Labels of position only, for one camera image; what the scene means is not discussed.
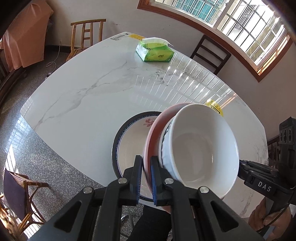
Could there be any white ribbed cartoon bowl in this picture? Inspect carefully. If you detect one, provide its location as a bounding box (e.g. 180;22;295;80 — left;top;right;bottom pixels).
159;104;239;199

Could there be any large pink bowl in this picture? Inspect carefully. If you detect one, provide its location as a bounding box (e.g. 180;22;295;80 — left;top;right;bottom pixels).
142;102;194;215

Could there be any person's right hand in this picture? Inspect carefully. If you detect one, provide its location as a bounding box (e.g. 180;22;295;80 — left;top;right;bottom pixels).
248;197;292;240

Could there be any rattan chair purple cushion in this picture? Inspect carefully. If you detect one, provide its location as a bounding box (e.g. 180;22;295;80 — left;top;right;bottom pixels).
3;169;49;234

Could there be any white floral plate blue rim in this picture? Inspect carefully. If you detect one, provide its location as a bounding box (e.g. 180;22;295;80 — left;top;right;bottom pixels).
112;111;161;208

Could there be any yellow warning sticker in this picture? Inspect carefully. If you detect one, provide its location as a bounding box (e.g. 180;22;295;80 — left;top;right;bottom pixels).
205;99;224;116

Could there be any dark wooden chair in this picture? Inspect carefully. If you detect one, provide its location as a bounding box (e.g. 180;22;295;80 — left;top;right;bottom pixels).
190;35;231;75

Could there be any wood framed barred window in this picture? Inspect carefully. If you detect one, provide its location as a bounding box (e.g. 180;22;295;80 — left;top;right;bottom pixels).
137;1;292;82

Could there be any green tissue pack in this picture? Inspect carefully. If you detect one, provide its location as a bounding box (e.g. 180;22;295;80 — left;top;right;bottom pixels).
136;37;175;62

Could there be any light wooden chair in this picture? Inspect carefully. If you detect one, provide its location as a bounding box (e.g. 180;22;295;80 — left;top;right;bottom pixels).
66;19;106;61

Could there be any orange cloth covered furniture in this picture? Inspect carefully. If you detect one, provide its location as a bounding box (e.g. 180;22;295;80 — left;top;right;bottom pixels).
1;1;54;72

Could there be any white cable on floor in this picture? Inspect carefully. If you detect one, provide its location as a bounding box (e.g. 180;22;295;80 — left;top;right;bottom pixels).
45;38;63;78

